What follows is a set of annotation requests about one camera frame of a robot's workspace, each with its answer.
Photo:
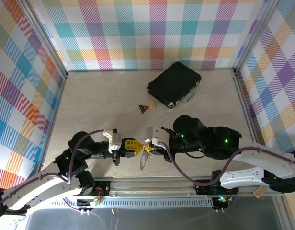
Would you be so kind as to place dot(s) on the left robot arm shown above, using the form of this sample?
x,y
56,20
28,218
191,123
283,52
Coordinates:
x,y
42,189

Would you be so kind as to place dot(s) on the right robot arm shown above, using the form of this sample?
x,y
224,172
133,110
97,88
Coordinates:
x,y
245,177

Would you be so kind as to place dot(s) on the red black triangle badge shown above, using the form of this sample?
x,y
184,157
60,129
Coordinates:
x,y
143,108

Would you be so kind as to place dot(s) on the small ridged wooden block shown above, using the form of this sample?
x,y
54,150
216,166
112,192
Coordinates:
x,y
152,105

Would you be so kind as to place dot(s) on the black hard case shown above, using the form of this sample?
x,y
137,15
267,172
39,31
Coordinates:
x,y
173,83

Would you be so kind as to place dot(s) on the small electronics board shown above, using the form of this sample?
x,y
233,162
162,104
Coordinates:
x,y
88,202
221,201

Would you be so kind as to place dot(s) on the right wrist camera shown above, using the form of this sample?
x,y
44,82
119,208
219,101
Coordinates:
x,y
150,134

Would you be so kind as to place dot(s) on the aluminium frame rail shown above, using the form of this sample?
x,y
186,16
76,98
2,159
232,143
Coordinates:
x,y
150,185

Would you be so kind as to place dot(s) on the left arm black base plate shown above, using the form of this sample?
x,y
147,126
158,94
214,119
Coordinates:
x,y
105,187

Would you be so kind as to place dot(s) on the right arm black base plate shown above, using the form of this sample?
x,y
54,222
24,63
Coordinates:
x,y
202,189

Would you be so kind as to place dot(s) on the aluminium corner post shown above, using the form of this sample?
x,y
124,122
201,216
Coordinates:
x,y
254,36
47,40

